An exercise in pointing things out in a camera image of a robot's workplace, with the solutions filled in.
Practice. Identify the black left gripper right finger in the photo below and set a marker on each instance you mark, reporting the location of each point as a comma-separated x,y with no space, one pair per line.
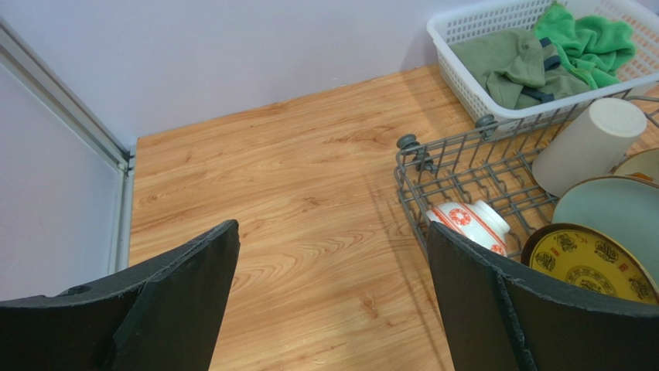
501,315

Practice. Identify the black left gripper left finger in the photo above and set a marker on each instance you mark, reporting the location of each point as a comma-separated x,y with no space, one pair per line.
164,313

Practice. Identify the yellow patterned plate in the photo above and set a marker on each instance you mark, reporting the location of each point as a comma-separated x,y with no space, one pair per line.
586,258

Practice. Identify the pale green flower plate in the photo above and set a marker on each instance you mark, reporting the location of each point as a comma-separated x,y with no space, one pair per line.
623,208

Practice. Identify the cream bird plate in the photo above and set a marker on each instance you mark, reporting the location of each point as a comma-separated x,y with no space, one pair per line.
642,165

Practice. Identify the red patterned white bowl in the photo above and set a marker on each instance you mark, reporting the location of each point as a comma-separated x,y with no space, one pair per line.
477,222

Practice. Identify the beige plastic cup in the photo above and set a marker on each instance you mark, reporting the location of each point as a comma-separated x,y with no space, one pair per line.
590,146

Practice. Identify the olive green cloth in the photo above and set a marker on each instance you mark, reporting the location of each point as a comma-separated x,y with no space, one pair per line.
517,69

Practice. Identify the white plastic basket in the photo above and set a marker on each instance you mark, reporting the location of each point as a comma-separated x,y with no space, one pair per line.
447,28

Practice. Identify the bright green cloth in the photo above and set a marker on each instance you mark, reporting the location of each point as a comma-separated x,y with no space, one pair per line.
591,48

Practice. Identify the grey wire dish rack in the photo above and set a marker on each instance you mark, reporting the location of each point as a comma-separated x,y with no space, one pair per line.
492,163

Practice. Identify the aluminium frame post left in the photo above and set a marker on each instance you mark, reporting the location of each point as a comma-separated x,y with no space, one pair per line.
24,63

